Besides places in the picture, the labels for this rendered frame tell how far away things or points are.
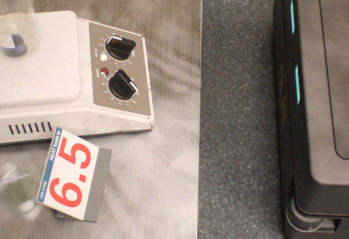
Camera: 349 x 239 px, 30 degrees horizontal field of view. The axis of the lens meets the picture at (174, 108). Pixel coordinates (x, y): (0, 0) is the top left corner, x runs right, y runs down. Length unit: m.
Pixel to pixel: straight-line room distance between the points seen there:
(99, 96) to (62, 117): 0.05
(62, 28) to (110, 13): 0.14
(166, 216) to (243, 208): 0.84
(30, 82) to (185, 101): 0.19
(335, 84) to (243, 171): 0.39
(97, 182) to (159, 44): 0.21
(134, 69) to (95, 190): 0.15
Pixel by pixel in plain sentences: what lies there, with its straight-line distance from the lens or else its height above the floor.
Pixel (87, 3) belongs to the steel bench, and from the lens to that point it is 0.89.
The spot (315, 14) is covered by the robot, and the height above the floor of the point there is 0.36.
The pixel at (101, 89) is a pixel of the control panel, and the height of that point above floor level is 0.81.
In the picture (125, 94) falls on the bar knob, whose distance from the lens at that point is 0.74.
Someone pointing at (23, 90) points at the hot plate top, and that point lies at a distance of 0.71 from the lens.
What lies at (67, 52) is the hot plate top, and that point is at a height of 0.84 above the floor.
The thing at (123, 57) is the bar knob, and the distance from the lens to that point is 0.77.
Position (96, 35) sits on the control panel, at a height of 0.81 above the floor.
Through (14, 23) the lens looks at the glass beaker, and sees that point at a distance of 0.68.
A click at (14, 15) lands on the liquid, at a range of 0.74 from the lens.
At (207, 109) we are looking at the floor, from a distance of 1.67.
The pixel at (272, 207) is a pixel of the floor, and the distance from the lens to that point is 1.56.
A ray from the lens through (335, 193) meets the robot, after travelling 1.24.
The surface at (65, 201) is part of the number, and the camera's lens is 0.71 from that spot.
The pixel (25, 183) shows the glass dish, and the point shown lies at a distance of 0.75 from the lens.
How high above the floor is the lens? 1.42
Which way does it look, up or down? 58 degrees down
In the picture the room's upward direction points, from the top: 2 degrees clockwise
